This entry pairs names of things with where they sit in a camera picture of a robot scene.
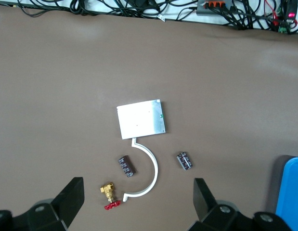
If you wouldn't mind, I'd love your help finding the black device with red light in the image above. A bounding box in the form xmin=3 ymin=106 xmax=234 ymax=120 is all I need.
xmin=285 ymin=0 xmax=298 ymax=24

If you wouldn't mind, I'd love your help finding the white semicircular pipe clamp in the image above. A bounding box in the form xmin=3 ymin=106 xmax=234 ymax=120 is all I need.
xmin=123 ymin=137 xmax=159 ymax=203

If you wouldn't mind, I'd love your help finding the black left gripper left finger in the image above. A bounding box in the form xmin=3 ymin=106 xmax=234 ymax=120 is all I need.
xmin=0 ymin=177 xmax=85 ymax=231

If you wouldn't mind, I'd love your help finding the blue plastic tray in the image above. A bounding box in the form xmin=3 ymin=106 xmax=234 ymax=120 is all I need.
xmin=275 ymin=156 xmax=298 ymax=231

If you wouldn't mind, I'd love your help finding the black cable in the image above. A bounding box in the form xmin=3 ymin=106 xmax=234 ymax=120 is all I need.
xmin=8 ymin=0 xmax=75 ymax=18
xmin=69 ymin=0 xmax=164 ymax=19
xmin=225 ymin=0 xmax=284 ymax=31

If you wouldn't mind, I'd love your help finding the silver metal plate box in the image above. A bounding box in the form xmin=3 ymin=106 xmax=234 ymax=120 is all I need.
xmin=116 ymin=98 xmax=168 ymax=140

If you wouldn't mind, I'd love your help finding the grey hub with orange plugs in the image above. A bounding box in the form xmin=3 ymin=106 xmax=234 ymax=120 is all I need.
xmin=196 ymin=0 xmax=233 ymax=15

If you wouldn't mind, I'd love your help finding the green terminal connector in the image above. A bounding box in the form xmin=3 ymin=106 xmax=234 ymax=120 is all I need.
xmin=278 ymin=24 xmax=293 ymax=34

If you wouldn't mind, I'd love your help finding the black cables and power strip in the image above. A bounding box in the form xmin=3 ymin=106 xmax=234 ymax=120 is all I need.
xmin=0 ymin=0 xmax=298 ymax=34

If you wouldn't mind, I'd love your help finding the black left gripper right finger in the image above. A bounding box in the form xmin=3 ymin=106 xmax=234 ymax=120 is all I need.
xmin=188 ymin=177 xmax=294 ymax=231

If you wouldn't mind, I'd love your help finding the dark brown cylindrical capacitor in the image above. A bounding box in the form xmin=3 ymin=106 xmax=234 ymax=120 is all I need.
xmin=176 ymin=151 xmax=194 ymax=171
xmin=117 ymin=155 xmax=136 ymax=178

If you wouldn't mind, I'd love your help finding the brass valve with red handle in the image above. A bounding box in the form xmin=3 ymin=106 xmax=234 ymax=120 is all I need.
xmin=100 ymin=182 xmax=121 ymax=210

